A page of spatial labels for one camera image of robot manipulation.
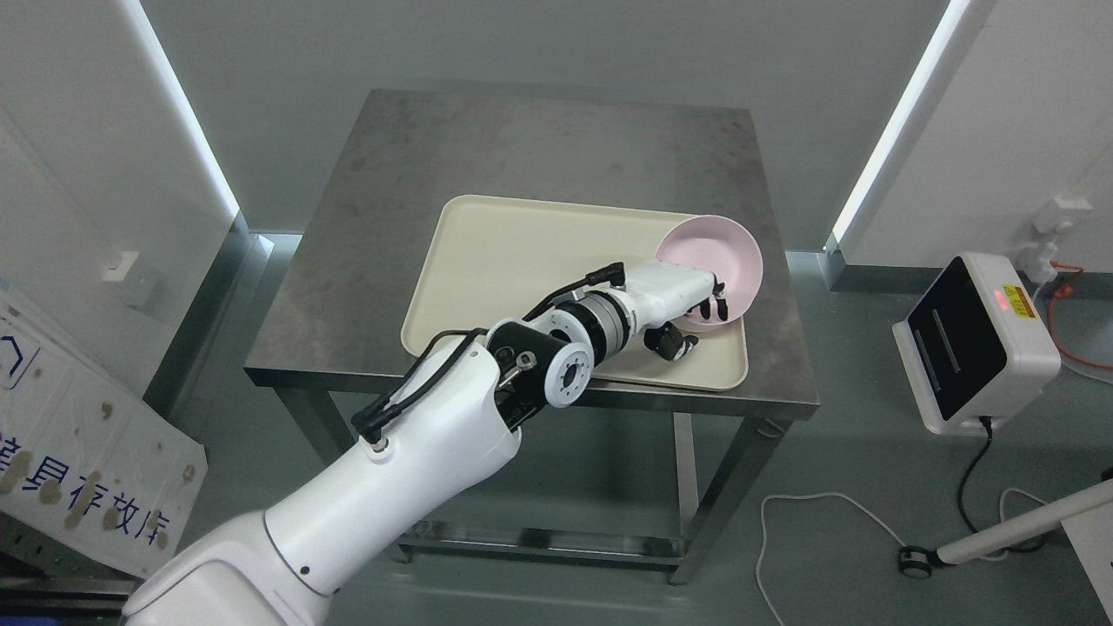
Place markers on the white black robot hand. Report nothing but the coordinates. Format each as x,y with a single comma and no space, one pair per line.
659,292

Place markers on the pink bowl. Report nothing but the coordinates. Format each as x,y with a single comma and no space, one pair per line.
728,250

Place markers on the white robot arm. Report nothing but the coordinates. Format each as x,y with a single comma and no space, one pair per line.
454,421

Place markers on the beige plastic tray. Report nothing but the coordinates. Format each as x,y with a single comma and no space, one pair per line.
492,258

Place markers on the white black charging unit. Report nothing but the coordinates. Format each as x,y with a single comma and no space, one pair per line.
974,348

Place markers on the stainless steel table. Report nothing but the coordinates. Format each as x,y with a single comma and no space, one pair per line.
335,322

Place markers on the white stand leg with caster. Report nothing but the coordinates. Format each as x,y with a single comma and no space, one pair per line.
920,563

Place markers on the white sign with characters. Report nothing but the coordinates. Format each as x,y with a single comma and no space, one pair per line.
85,460

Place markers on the white wall plug right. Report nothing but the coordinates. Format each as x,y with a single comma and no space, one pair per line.
1053,221

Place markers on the white wall socket left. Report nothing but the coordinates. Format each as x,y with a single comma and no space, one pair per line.
126,270

